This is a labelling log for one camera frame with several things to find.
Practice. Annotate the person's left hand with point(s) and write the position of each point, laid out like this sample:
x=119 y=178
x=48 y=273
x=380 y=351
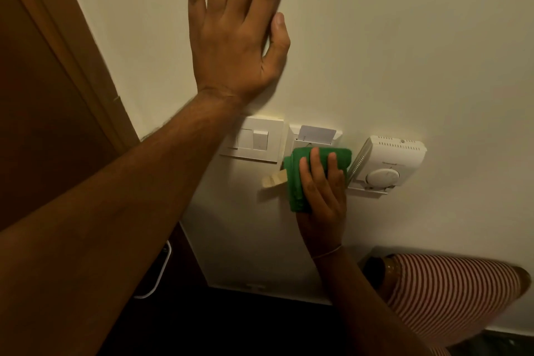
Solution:
x=227 y=47

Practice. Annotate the person's right hand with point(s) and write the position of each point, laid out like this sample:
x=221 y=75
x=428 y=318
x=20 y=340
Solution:
x=323 y=209

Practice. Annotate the person's right fingers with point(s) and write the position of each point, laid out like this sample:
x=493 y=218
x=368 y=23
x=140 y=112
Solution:
x=320 y=172

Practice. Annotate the person's left thumb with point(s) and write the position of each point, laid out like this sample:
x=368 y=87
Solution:
x=278 y=40

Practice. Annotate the green cleaning cloth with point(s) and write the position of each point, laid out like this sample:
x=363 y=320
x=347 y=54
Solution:
x=294 y=176

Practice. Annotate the person's right forearm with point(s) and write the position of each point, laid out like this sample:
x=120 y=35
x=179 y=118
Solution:
x=367 y=314

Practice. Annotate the person's left forearm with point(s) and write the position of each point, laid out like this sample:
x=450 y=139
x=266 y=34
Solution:
x=104 y=218

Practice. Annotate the grey key card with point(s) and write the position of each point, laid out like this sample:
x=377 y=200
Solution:
x=317 y=134

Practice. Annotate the white key card holder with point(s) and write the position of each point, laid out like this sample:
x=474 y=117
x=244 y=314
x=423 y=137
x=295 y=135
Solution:
x=294 y=136

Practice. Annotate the beige tape strip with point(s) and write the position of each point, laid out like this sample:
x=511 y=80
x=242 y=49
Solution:
x=273 y=179

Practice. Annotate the white dial thermostat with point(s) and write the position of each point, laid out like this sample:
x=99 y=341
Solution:
x=392 y=159

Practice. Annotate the red white striped trousers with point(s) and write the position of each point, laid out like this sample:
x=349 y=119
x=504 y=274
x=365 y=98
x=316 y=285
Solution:
x=450 y=293

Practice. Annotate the brown wooden door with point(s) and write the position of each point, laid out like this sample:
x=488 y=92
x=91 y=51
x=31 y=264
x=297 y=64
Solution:
x=46 y=118

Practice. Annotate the white light switch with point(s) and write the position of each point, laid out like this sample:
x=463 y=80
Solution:
x=260 y=138

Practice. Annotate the light wooden door frame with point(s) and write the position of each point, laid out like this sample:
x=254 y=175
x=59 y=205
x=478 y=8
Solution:
x=79 y=47

